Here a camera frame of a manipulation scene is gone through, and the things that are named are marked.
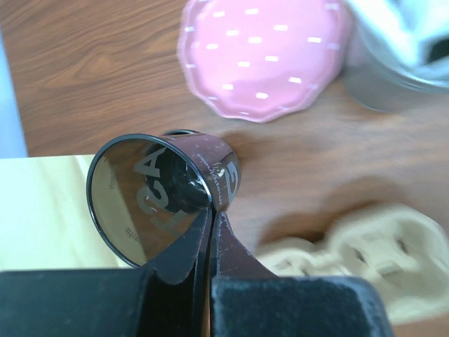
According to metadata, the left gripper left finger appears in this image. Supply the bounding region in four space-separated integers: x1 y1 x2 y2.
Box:
140 209 214 336

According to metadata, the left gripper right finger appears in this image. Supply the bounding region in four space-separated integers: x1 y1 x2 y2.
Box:
210 213 389 336

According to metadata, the black coffee cup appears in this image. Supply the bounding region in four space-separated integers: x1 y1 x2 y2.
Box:
86 129 241 267

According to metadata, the beige paper bag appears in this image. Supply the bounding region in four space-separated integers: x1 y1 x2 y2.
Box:
1 154 127 271

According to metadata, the cardboard two-cup carrier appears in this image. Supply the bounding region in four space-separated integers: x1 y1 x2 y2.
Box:
255 204 448 324

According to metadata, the pink polka dot plate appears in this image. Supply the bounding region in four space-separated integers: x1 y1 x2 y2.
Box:
177 1 351 123

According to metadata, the grey utensil holder can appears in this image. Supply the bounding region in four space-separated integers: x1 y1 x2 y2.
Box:
343 1 448 112

